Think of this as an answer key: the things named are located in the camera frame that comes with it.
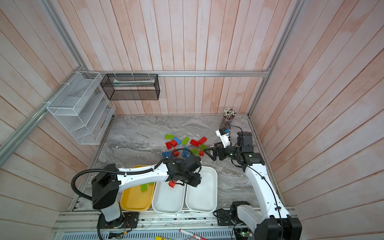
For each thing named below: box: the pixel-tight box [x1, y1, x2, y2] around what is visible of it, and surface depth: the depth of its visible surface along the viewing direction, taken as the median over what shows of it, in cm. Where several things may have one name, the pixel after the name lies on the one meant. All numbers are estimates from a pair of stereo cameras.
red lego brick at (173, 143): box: [170, 139, 178, 148], surface depth 103 cm
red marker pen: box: [179, 228, 208, 240], surface depth 71 cm
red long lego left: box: [190, 139, 200, 148], surface depth 103 cm
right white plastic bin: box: [185, 166, 218, 213], surface depth 83 cm
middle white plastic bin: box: [152, 181, 187, 215], surface depth 83 cm
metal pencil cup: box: [219, 107, 237, 130], surface depth 100 cm
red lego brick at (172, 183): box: [168, 180, 177, 188], surface depth 85 cm
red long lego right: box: [198, 136, 208, 145], surface depth 106 cm
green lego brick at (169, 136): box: [165, 134, 175, 140], surface depth 109 cm
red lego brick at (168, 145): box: [165, 141, 173, 150], surface depth 103 cm
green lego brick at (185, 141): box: [181, 137, 190, 145], surface depth 106 cm
